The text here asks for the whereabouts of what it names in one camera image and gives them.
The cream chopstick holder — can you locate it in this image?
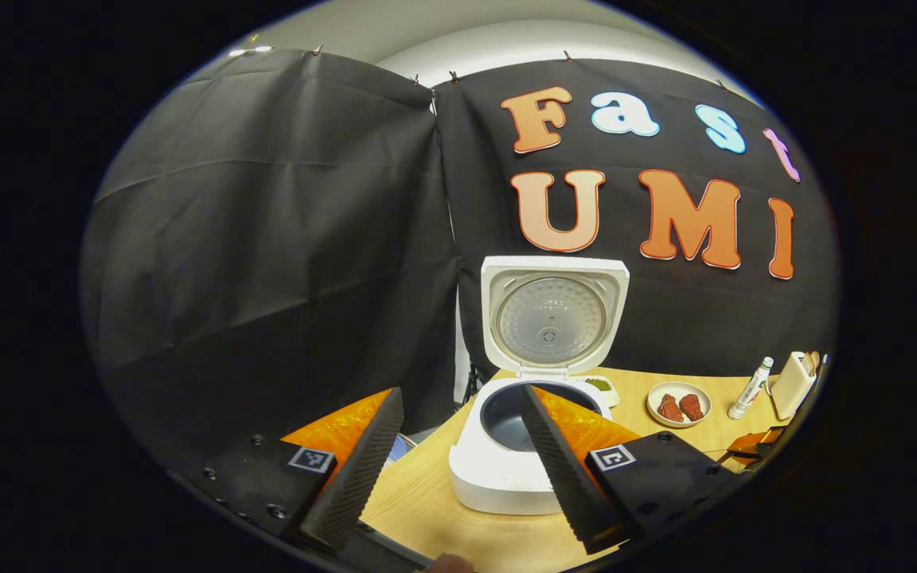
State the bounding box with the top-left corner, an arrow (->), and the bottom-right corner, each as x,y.
769,352 -> 817,421

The row of backdrop clips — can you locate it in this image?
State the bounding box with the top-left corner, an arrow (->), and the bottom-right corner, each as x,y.
248,32 -> 726,88

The white divided seasoning dish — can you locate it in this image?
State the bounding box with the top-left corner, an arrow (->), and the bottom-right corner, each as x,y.
582,375 -> 620,408

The white rice cooker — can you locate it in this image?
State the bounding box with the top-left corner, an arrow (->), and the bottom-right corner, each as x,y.
449,255 -> 631,516

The round cream plate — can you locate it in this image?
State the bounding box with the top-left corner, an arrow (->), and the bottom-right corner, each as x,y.
646,381 -> 712,429

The white squeeze tube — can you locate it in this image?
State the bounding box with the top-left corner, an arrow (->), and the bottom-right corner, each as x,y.
728,357 -> 775,420

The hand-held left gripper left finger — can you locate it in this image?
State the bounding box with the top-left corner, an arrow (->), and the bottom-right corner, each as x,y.
168,388 -> 406,552

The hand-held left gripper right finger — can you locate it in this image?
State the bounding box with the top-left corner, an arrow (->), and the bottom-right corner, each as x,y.
521,386 -> 746,555

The black backdrop cloth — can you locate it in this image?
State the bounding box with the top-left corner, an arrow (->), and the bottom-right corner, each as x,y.
80,48 -> 840,470

